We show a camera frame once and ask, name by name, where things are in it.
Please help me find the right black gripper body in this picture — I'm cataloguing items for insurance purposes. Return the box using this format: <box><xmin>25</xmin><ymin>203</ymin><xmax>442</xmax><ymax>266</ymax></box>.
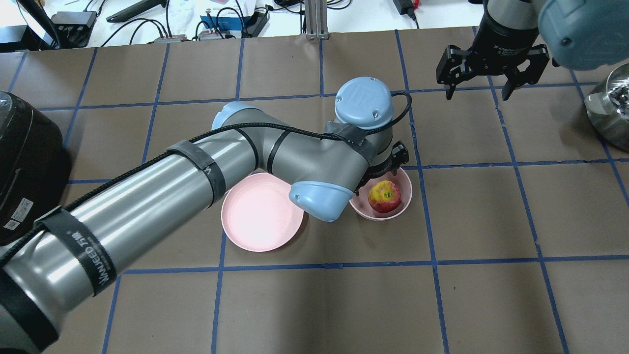
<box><xmin>436</xmin><ymin>44</ymin><xmax>550</xmax><ymax>90</ymax></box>

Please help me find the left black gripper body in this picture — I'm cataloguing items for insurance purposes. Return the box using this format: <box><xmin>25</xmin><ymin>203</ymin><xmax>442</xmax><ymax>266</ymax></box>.
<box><xmin>356</xmin><ymin>141</ymin><xmax>409</xmax><ymax>192</ymax></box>

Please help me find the red yellow apple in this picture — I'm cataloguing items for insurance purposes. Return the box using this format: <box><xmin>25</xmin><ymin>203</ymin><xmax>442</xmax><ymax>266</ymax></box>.
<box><xmin>368</xmin><ymin>180</ymin><xmax>401</xmax><ymax>214</ymax></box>

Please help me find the pink bowl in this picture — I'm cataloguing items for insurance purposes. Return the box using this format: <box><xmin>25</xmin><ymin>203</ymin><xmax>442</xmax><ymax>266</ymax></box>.
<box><xmin>349</xmin><ymin>169</ymin><xmax>413</xmax><ymax>221</ymax></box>

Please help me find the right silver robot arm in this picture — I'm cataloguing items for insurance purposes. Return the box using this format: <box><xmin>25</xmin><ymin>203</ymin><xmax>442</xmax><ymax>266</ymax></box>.
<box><xmin>435</xmin><ymin>0</ymin><xmax>629</xmax><ymax>100</ymax></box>

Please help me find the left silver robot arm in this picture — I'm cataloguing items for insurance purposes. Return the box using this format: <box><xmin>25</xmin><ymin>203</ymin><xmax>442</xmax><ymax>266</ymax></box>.
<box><xmin>0</xmin><ymin>77</ymin><xmax>412</xmax><ymax>354</ymax></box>

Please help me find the pink plate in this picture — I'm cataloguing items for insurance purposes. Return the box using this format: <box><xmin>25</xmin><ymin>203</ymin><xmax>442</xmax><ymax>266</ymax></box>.
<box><xmin>222</xmin><ymin>173</ymin><xmax>305</xmax><ymax>252</ymax></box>

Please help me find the blue white box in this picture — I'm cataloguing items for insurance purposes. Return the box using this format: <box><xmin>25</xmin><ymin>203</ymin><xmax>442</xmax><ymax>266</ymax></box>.
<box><xmin>199</xmin><ymin>2</ymin><xmax>267</xmax><ymax>37</ymax></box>

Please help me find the black tool bar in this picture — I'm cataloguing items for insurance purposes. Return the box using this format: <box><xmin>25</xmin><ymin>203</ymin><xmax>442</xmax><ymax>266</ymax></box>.
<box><xmin>106</xmin><ymin>0</ymin><xmax>167</xmax><ymax>23</ymax></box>

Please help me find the dark rice cooker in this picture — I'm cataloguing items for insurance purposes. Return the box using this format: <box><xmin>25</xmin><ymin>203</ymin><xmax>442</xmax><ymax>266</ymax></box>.
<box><xmin>0</xmin><ymin>90</ymin><xmax>62</xmax><ymax>246</ymax></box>

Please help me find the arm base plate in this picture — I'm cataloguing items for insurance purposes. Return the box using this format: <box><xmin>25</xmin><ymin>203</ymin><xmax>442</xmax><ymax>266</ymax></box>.
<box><xmin>584</xmin><ymin>63</ymin><xmax>629</xmax><ymax>152</ymax></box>

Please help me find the aluminium frame post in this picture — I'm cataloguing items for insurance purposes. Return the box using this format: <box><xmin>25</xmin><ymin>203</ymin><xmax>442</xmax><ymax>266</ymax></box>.
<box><xmin>305</xmin><ymin>0</ymin><xmax>329</xmax><ymax>41</ymax></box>

